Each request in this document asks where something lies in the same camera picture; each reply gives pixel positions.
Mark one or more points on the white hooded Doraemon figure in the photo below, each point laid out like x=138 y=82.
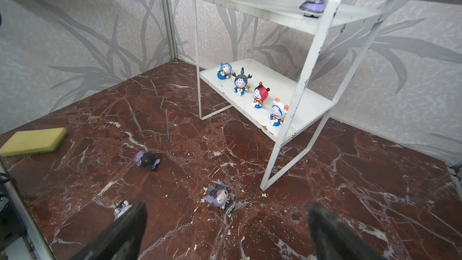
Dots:
x=279 y=111

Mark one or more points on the purple dress Kuromi figure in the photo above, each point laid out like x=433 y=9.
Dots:
x=220 y=198

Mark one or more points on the purple striped Kuromi figure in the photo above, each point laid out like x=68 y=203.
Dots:
x=121 y=209

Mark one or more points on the white two-tier metal shelf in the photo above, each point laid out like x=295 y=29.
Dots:
x=306 y=107

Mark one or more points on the small grey bunny figure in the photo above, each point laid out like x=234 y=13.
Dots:
x=241 y=82

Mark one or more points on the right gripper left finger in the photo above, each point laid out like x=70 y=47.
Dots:
x=121 y=240

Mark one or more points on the black Kuromi figure lying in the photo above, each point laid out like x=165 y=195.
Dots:
x=148 y=160

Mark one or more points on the red hat Doraemon figure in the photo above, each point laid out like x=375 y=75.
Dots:
x=260 y=95

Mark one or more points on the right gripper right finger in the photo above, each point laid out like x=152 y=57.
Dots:
x=335 y=241

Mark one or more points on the yellow green sponge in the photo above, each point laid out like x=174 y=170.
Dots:
x=33 y=142

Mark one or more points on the blue cup toy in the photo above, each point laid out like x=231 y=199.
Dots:
x=224 y=71

